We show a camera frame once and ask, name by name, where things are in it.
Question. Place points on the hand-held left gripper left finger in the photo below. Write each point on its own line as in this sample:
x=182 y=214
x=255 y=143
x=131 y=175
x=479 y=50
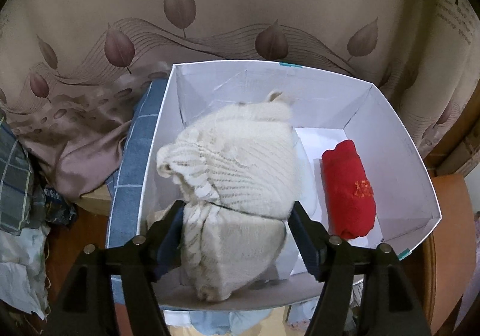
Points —
x=170 y=246

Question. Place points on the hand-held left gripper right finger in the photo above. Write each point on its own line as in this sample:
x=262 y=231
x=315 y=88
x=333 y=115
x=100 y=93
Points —
x=305 y=242

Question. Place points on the red underwear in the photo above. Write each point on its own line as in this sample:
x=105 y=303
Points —
x=347 y=189

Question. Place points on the cream knitted underwear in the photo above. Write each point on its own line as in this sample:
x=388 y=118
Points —
x=236 y=171

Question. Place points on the white cardboard box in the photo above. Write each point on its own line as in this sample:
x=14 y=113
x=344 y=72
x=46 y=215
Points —
x=262 y=84

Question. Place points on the pale patterned underwear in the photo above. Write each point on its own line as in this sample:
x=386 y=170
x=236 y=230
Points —
x=296 y=315

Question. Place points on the blue checked cover cloth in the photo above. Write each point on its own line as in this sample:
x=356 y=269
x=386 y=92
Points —
x=131 y=171

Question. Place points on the brown cardboard box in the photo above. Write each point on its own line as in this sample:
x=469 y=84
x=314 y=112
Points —
x=95 y=201

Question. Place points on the dark blue packet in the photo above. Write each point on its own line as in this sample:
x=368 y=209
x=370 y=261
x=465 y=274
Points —
x=56 y=204

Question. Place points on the brown wooden furniture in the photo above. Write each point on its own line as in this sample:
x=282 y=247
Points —
x=450 y=216

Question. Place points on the white plastic bag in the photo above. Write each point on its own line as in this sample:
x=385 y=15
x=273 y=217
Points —
x=18 y=257

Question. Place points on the grey plaid quilt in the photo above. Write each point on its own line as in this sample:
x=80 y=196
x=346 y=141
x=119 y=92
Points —
x=15 y=178

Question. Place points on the leaf print curtain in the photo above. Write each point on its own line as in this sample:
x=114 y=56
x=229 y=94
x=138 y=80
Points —
x=225 y=2

